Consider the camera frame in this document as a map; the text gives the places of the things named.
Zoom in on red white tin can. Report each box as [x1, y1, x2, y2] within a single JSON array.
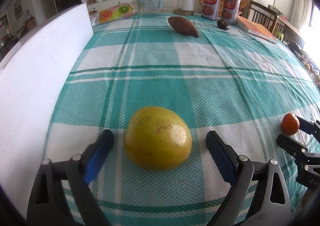
[[201, 0, 222, 20], [221, 0, 241, 25]]

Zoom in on yellow green round fruit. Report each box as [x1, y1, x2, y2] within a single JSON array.
[[124, 106, 192, 172]]

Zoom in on cluttered sideboard items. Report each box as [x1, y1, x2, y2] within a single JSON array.
[[285, 41, 320, 81]]

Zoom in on wooden slatted chair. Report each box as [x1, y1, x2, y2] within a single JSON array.
[[249, 1, 279, 32]]

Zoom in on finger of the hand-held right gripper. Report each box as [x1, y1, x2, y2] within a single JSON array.
[[276, 134, 320, 164], [296, 115, 320, 139]]

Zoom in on brown sweet potato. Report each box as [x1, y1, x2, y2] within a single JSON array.
[[168, 16, 200, 38]]

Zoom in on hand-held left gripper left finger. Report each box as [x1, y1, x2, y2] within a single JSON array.
[[26, 129, 115, 226]]

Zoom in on dark purple passion fruit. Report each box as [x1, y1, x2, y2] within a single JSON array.
[[216, 19, 230, 30]]

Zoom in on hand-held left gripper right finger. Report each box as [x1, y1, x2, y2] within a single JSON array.
[[205, 130, 292, 226]]

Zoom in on small tangerine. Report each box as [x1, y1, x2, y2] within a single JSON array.
[[281, 113, 300, 136]]

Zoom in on teal checkered tablecloth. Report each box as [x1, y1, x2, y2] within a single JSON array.
[[44, 12, 320, 226]]

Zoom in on orange cover book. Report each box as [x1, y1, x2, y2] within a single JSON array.
[[236, 16, 278, 43]]

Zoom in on white cardboard box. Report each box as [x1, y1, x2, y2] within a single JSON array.
[[0, 3, 95, 219]]

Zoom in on fruit print pouch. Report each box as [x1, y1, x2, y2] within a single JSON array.
[[99, 3, 135, 24]]

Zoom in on clear jar with black lid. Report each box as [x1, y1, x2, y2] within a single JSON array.
[[172, 0, 196, 15]]

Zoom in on white television cabinet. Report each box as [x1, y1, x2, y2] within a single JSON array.
[[86, 0, 175, 13]]

